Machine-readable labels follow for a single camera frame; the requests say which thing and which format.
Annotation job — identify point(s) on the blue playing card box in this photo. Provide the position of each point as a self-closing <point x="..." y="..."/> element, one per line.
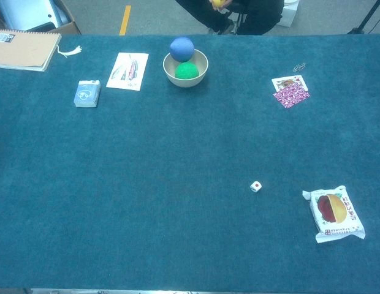
<point x="86" y="94"/>

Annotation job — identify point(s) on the seated person in black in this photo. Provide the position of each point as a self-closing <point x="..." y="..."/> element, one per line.
<point x="254" y="15"/>

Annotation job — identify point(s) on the white container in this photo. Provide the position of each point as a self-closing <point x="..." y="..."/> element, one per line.
<point x="289" y="13"/>

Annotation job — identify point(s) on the teal felt table cloth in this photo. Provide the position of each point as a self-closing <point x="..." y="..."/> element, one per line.
<point x="147" y="168"/>

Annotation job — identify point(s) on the white fruit snack packet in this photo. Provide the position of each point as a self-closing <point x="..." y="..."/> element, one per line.
<point x="335" y="214"/>

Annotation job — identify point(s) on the metal paper clips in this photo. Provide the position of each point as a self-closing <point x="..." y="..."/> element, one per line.
<point x="298" y="67"/>

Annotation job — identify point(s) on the beige bowl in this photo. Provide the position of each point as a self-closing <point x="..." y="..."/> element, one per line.
<point x="170" y="73"/>

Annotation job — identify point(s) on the white die with red pip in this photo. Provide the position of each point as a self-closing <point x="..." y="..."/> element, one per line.
<point x="256" y="186"/>

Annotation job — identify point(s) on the black tripod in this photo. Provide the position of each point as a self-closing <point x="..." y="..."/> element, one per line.
<point x="366" y="21"/>

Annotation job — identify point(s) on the red patterned playing card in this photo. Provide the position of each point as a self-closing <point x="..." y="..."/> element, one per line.
<point x="291" y="95"/>

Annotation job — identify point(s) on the yellow book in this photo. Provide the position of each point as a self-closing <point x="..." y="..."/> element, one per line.
<point x="21" y="52"/>

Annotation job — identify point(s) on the blue foam ball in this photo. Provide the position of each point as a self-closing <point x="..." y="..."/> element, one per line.
<point x="181" y="49"/>

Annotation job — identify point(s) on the face-up king playing card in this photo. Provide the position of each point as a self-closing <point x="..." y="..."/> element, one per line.
<point x="285" y="82"/>

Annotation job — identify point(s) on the green foam ball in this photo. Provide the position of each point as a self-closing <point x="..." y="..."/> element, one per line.
<point x="186" y="71"/>

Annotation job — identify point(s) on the yellow ball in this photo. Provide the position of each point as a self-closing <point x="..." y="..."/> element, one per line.
<point x="219" y="2"/>

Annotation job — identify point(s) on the yellow floor tape strip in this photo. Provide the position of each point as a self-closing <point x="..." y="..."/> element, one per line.
<point x="125" y="20"/>

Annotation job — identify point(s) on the white illustrated postcard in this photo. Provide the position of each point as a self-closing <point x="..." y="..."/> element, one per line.
<point x="127" y="71"/>

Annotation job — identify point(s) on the cardboard box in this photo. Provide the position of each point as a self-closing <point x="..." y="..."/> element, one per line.
<point x="66" y="28"/>

